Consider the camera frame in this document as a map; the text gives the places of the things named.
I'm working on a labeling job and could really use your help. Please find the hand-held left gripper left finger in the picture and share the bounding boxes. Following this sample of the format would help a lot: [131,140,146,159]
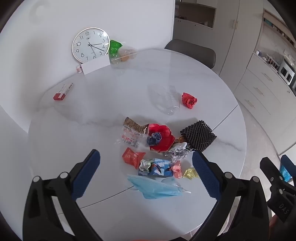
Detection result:
[22,149,103,241]

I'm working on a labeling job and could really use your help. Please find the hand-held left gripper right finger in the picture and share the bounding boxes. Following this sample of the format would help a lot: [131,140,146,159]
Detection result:
[191,150,270,241]

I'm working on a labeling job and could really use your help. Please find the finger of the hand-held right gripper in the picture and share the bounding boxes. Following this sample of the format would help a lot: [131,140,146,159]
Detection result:
[260,157,285,193]
[280,155,296,186]

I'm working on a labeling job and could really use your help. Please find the yellow-green paper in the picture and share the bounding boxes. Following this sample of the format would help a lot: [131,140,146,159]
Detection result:
[183,167,199,179]

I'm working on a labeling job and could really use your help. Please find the blue printed carton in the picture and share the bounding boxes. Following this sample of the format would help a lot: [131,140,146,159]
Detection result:
[138,158,174,178]

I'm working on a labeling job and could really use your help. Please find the orange packet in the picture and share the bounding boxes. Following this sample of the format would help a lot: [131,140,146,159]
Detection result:
[122,147,147,169]

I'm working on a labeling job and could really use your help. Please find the brown snack wrapper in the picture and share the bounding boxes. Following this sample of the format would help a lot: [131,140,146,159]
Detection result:
[122,117,149,135]

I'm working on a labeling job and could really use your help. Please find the pink crumpled paper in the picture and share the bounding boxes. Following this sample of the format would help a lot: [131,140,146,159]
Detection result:
[171,161,183,179]

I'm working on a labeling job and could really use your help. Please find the silver foil wrapper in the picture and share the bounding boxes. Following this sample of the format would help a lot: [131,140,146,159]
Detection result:
[164,142,193,164]

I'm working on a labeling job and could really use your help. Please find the blue face mask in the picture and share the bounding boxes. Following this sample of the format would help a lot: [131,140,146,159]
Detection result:
[127,174,192,200]

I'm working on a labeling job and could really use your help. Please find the clear wrapper with red print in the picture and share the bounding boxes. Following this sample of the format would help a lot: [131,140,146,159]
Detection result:
[115,126,148,149]

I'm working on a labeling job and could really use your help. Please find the blue crumpled paper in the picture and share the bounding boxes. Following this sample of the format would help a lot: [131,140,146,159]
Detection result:
[147,132,162,146]

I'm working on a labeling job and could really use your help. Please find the beige drawer cabinet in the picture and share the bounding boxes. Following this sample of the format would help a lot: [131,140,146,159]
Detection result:
[233,53,296,156]

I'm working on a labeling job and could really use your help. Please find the red crumpled paper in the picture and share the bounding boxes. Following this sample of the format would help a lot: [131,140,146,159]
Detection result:
[181,92,198,109]

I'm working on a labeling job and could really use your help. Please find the crushed clear plastic bottle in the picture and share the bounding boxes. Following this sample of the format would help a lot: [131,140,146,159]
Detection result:
[148,85,181,115]

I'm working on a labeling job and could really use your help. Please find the red white cardboard box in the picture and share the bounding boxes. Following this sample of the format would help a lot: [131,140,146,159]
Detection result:
[53,83,74,101]

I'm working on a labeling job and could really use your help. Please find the white countertop appliance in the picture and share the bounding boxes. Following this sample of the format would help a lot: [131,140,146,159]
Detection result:
[279,58,296,85]

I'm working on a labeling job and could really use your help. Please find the white paper card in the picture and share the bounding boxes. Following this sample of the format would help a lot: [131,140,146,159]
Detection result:
[81,56,111,75]

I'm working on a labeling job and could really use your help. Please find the dark grey chair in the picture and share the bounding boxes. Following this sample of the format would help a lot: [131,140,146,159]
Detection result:
[164,39,216,69]

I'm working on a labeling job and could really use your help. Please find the clear plastic food bag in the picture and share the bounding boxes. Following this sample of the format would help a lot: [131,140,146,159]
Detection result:
[110,46,137,65]

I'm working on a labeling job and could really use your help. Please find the green crumpled wrapper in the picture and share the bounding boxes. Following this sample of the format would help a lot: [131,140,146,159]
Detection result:
[108,40,123,56]

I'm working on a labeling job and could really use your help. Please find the tall beige cabinet with niche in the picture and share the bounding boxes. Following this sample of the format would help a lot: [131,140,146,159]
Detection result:
[173,0,265,77]

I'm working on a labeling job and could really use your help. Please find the round white wall clock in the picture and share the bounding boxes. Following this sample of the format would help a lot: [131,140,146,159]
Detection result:
[71,27,110,63]

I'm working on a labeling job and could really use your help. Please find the wall bookshelf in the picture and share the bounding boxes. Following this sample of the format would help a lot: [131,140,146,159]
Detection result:
[262,9,295,47]

